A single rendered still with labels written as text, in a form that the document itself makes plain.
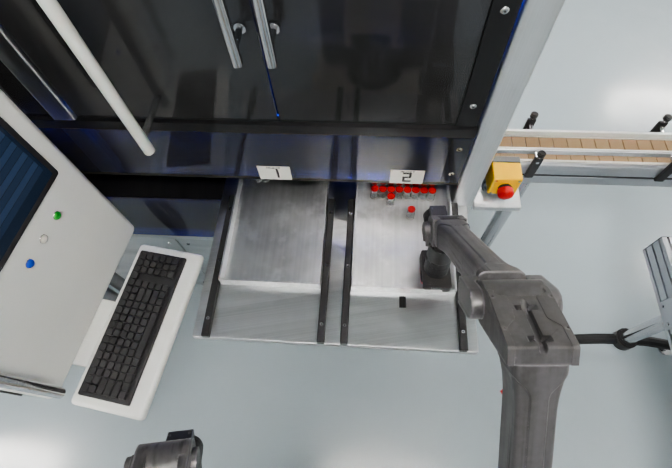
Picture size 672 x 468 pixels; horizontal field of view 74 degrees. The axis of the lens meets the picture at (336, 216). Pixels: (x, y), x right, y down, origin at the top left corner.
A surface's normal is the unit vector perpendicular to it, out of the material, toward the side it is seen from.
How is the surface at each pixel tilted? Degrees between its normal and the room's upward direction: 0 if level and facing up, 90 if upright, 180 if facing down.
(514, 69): 90
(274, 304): 0
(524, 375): 40
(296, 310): 0
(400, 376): 0
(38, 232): 90
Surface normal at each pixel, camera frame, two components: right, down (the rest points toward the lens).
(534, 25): -0.07, 0.88
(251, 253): -0.04, -0.47
